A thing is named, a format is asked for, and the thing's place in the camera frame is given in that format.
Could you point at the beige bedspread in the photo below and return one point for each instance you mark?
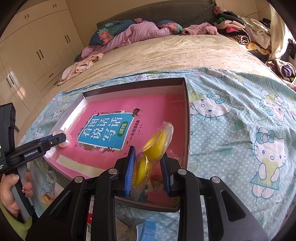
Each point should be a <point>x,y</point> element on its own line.
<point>165,53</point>

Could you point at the Hello Kitty teal blanket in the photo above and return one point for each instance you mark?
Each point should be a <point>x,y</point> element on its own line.
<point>251,148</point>

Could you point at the cream wardrobe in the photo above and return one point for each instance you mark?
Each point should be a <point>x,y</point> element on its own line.
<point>39,43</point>

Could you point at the left forearm green sleeve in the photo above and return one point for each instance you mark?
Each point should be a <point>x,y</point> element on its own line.
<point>20,228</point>

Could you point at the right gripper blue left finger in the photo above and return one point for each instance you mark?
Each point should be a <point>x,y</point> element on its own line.
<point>129,167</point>

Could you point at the pink Chinese workbook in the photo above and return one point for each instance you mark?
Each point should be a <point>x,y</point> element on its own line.
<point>120,138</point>

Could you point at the pink cream pajamas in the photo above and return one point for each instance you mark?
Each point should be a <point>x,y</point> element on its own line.
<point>79,67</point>

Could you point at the dark shallow cardboard box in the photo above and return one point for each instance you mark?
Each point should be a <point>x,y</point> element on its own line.
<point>129,129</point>

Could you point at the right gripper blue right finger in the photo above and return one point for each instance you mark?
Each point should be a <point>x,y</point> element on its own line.
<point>165,173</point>

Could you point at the purple quilt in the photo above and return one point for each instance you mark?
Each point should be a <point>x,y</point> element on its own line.
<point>134,33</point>

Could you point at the yellow earrings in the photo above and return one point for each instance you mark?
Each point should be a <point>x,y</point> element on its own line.
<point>149,156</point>

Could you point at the dark grey headboard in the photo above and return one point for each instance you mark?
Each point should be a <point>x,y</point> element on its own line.
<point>185,13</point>

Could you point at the left hand painted nails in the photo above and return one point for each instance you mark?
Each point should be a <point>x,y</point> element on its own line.
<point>7,198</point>

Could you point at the cream curtain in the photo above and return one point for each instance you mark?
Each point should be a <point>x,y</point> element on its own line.
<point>279,34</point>

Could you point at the pink fuzzy garment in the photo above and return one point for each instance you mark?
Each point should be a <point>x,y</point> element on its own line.
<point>201,29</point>

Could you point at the pile of clothes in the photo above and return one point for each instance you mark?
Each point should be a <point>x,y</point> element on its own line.
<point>254,35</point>

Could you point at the floral dark pillow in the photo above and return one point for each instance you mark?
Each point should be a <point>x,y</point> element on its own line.
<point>109,30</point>

